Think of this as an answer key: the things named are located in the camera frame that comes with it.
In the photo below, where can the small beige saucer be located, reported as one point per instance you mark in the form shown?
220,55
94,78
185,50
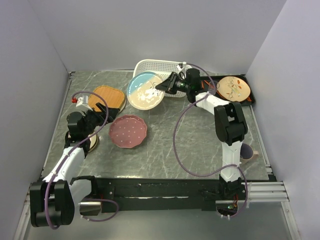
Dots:
94,141

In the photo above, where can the clear glass cup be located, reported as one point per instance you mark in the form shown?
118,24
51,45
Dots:
214,90

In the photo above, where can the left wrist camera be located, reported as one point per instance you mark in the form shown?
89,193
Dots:
81,102

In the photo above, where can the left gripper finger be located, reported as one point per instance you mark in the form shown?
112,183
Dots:
101,108
112,114

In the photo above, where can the white perforated plastic bin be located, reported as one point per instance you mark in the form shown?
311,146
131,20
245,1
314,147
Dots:
161,67

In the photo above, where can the pink purple mug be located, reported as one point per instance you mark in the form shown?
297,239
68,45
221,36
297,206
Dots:
247,153

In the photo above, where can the floral peach plate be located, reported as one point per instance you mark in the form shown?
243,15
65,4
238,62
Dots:
234,89

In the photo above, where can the blue and cream plate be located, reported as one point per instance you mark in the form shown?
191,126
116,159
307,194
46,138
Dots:
142,93

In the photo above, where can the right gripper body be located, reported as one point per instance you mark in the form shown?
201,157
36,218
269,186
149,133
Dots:
182,85

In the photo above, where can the orange woven tray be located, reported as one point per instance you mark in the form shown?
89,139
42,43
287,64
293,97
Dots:
112,96

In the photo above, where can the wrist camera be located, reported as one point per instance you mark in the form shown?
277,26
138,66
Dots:
181,67
81,102

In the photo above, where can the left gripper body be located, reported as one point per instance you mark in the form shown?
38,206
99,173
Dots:
93,119

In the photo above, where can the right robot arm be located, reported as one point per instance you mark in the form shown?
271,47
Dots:
229,120

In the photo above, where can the pink polka dot plate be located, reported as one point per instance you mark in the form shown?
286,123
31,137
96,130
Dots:
128,131

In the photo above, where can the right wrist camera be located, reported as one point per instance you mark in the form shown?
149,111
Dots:
181,67

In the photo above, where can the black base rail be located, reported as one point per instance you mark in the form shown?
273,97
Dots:
136,194

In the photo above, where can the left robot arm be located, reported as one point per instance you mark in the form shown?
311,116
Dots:
53,199

